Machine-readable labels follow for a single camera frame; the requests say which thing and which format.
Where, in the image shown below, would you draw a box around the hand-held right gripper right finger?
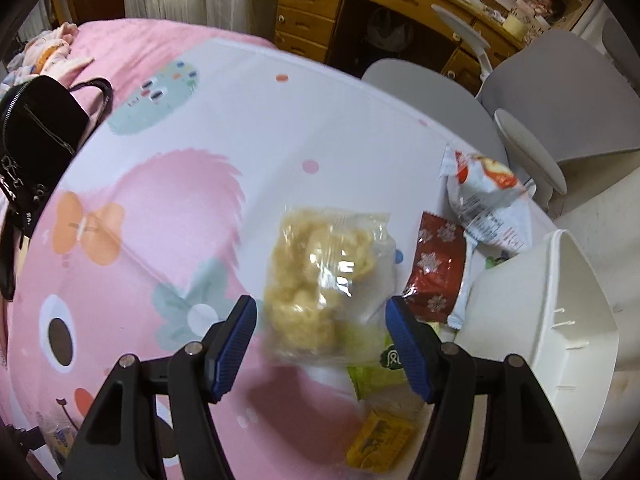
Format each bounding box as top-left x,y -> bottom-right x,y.
385,295 -> 581,480

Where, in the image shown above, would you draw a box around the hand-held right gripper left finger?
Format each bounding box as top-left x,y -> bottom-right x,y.
60,295 -> 257,480

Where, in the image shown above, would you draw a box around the clear bag of pale crisps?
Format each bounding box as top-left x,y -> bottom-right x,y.
261,204 -> 398,367

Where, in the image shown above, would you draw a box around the white plastic bin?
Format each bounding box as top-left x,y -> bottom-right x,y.
451,228 -> 622,465

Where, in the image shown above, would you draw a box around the green snack packet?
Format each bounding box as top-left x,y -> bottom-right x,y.
346,327 -> 413,402

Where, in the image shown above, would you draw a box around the red snowflake snack packet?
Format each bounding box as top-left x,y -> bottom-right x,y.
401,211 -> 477,332

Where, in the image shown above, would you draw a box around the white and red snack packet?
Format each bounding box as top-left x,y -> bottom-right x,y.
439,141 -> 535,255

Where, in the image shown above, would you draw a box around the printed pink blanket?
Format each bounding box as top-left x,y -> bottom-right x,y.
0,20 -> 551,480

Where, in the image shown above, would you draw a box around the cream cup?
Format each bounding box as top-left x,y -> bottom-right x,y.
501,11 -> 532,38

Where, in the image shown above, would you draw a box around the pink and white clothes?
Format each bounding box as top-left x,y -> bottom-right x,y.
7,22 -> 95,81

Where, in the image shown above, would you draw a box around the black handbag with chain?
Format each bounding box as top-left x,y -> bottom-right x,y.
0,74 -> 115,302

